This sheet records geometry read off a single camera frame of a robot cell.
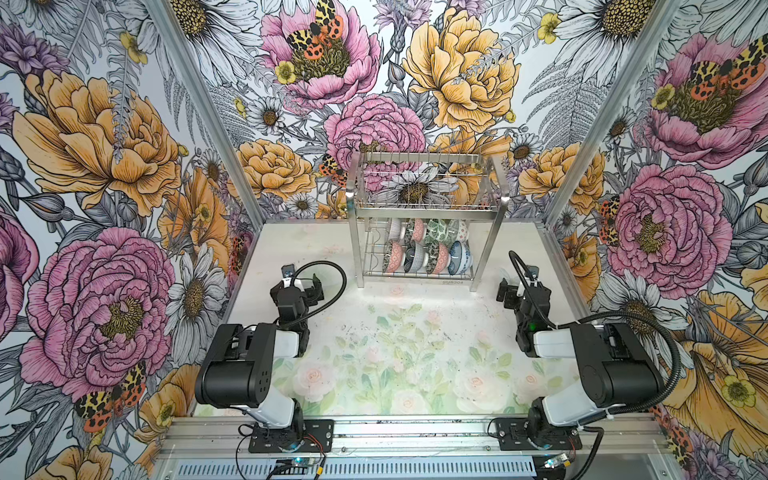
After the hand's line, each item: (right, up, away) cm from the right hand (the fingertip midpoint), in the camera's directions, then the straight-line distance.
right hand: (519, 288), depth 94 cm
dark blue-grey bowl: (-38, +19, +13) cm, 45 cm away
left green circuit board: (-60, -38, -23) cm, 75 cm away
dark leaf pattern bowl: (-26, +10, +11) cm, 29 cm away
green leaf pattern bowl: (-24, +18, +10) cm, 32 cm away
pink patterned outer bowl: (-39, +10, +2) cm, 40 cm away
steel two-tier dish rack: (-27, +26, +28) cm, 47 cm away
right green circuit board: (0, -38, -23) cm, 44 cm away
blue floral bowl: (-18, +9, +2) cm, 20 cm away
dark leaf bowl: (-32, +9, +3) cm, 34 cm away
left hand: (-68, +1, 0) cm, 68 cm away
